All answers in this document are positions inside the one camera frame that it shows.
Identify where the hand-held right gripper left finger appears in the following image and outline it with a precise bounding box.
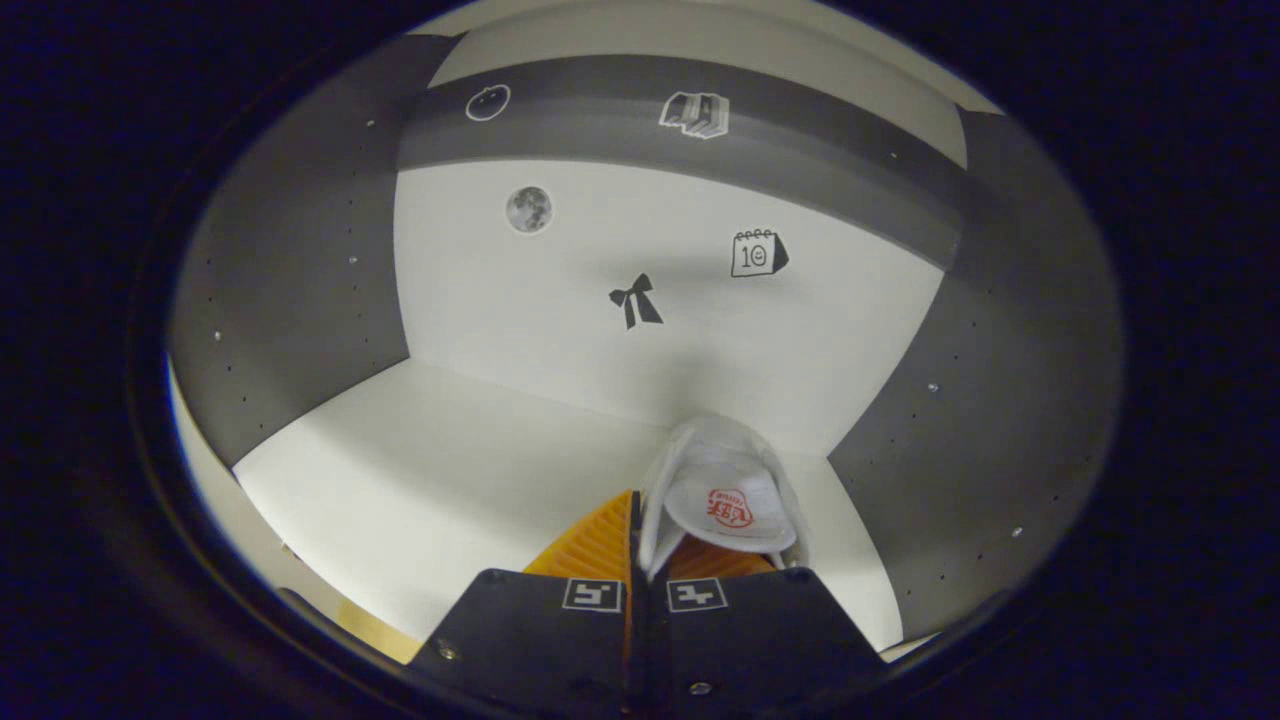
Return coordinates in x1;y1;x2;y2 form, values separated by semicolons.
410;488;646;720

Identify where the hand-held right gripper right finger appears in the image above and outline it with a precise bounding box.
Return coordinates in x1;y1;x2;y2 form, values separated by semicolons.
645;535;886;720

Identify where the white canvas shoe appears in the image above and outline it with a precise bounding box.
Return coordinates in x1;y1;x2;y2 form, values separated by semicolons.
638;415;813;581

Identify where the grey shoe cabinet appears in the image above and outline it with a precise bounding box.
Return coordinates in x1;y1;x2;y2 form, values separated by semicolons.
165;0;1126;666

